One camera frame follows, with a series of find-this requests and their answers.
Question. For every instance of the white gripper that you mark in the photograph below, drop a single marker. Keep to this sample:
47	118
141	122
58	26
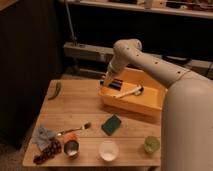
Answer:
109	77

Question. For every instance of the black striped eraser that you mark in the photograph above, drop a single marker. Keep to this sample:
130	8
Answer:
113	85

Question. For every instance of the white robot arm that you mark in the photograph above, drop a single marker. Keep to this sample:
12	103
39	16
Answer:
187	114

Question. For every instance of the yellow plastic tray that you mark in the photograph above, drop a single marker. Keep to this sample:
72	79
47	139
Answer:
148	102

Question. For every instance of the green sponge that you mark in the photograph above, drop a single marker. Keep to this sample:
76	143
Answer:
111	124

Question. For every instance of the metal fork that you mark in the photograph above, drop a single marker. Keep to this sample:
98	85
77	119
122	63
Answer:
83	127

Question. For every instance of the green pepper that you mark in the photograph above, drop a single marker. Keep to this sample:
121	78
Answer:
56	92

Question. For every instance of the orange carrot piece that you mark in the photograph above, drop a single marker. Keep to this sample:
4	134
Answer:
69	136

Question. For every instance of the green cup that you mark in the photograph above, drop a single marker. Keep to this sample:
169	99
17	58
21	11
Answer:
151	144

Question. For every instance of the metal can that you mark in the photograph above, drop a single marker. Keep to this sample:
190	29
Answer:
71	148

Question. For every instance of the vertical metal pole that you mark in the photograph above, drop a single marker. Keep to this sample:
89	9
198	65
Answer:
73	37

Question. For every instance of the bunch of dark grapes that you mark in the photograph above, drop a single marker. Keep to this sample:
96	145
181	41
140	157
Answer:
49	152

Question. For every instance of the blue-grey cloth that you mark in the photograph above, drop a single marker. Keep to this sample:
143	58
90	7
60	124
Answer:
42	137

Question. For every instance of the upper shelf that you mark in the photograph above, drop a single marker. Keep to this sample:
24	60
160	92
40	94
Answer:
148	6

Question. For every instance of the grey metal rail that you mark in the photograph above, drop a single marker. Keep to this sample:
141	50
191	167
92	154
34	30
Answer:
104	54

